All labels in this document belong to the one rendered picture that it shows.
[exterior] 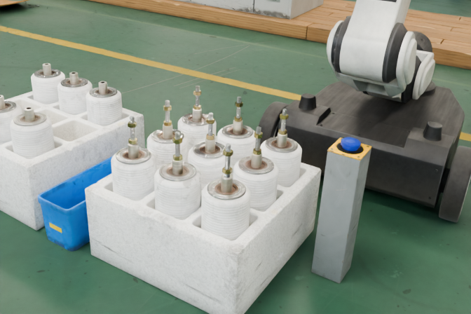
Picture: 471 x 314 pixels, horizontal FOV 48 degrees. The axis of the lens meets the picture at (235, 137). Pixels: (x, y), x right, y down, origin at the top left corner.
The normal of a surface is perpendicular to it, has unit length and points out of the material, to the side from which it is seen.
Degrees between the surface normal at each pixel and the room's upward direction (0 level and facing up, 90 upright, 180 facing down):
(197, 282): 90
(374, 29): 46
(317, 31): 90
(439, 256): 0
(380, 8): 59
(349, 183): 90
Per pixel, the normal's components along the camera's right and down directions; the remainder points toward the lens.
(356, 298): 0.04, -0.90
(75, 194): 0.84, 0.24
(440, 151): -0.32, -0.37
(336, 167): -0.52, 0.36
